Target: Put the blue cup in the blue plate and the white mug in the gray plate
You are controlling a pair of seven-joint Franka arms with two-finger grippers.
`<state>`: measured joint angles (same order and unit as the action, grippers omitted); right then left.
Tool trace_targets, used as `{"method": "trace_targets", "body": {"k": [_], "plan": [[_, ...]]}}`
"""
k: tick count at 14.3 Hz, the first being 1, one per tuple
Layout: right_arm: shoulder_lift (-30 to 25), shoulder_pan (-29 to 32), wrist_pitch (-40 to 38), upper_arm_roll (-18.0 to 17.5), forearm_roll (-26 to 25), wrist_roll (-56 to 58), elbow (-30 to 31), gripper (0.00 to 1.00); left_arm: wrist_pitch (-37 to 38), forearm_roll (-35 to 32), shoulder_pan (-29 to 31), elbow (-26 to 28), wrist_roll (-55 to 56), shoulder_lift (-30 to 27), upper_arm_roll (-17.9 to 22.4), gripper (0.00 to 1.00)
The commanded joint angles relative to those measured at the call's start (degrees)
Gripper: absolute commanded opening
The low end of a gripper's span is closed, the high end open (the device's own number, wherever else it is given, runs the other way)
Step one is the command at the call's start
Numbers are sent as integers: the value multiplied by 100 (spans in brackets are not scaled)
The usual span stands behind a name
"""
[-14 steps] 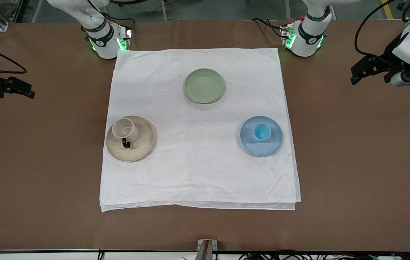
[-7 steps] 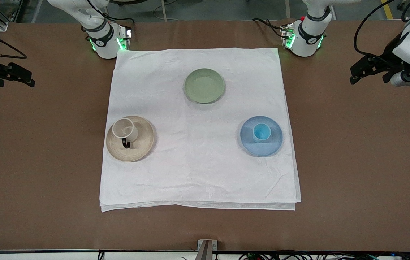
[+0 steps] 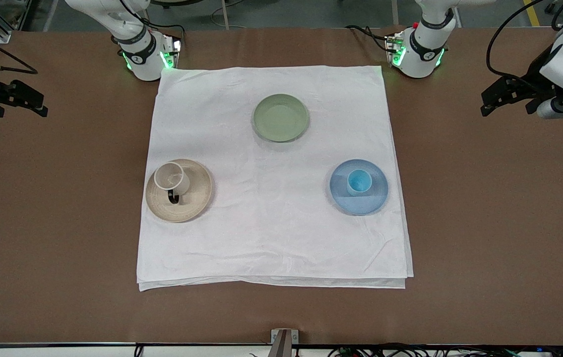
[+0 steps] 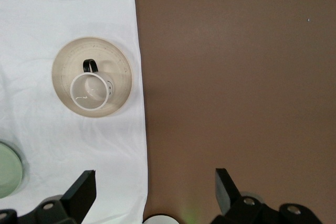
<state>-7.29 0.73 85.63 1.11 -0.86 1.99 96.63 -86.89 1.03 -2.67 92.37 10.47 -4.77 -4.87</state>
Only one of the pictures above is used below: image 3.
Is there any blue cup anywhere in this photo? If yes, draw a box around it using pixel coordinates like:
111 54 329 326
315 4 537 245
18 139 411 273
346 169 373 197

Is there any white mug with black handle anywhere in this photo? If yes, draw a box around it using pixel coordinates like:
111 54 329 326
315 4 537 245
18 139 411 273
154 161 191 204

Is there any blue round plate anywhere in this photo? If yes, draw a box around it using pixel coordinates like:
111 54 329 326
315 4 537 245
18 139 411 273
329 159 389 216

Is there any beige grey round plate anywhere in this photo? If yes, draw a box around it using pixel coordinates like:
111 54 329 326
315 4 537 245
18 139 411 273
145 159 213 223

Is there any green round plate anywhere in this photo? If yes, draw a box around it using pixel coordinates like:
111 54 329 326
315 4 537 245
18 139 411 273
252 94 310 143

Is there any white table cloth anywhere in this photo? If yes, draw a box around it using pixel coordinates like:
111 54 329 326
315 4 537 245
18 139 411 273
136 65 414 292

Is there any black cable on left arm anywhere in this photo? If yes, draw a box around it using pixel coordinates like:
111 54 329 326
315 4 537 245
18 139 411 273
485 0 563 84

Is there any black cable at left arm base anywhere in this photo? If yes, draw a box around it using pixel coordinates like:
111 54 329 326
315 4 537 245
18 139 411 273
345 24 392 53

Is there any black cable bundle under table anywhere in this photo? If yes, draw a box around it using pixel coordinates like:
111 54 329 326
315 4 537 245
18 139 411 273
328 346 563 357

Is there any grey metal table edge bracket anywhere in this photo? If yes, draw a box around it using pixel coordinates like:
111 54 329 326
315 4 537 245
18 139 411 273
271 329 299 357

